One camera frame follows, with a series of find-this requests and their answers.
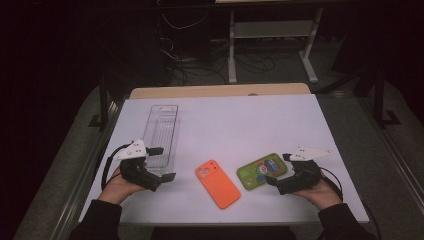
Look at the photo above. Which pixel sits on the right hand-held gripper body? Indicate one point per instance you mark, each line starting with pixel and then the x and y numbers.
pixel 305 176

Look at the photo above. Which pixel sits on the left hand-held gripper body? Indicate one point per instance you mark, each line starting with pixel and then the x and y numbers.
pixel 136 173

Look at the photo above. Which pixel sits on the green printed phone case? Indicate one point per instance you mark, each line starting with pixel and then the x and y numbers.
pixel 256 173

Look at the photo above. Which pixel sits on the clear plastic storage rack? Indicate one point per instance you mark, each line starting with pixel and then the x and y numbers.
pixel 163 130

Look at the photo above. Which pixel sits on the orange phone case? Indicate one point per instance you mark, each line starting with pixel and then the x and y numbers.
pixel 218 186

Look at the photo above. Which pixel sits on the person's right hand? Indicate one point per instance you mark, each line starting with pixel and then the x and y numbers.
pixel 321 196

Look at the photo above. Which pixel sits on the person's left hand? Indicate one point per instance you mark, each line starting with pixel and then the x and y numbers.
pixel 115 190

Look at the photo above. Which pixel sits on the black metal stand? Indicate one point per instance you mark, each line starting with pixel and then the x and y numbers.
pixel 104 100
pixel 379 100

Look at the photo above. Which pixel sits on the aluminium rail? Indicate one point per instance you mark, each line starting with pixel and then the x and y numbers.
pixel 396 156
pixel 83 180

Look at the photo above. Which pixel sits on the white metal table frame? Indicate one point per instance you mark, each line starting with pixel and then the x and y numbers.
pixel 271 29

